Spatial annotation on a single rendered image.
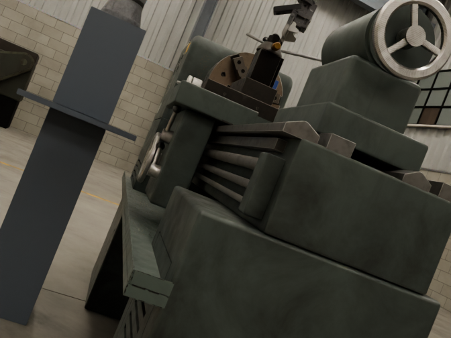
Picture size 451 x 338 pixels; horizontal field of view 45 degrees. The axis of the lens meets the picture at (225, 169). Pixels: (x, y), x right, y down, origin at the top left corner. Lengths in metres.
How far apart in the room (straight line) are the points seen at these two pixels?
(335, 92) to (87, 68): 1.13
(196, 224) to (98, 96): 1.17
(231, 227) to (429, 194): 0.33
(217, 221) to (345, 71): 0.36
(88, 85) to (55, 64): 10.08
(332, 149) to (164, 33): 11.54
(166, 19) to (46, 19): 2.50
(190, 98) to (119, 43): 0.61
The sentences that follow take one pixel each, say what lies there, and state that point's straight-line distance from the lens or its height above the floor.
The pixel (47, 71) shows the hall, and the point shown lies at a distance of 12.01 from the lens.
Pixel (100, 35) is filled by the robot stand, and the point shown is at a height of 1.02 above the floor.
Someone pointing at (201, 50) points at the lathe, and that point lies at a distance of 2.36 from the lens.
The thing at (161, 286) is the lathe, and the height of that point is 0.55.
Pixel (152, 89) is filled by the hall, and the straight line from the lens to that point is 12.14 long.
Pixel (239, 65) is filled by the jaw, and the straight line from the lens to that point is 2.18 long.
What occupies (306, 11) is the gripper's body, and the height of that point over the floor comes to 1.48.
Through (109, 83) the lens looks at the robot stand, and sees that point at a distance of 1.94.
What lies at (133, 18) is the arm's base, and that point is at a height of 1.13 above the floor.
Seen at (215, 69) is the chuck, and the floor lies 1.11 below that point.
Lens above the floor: 0.74
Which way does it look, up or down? 1 degrees up
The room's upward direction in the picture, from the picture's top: 22 degrees clockwise
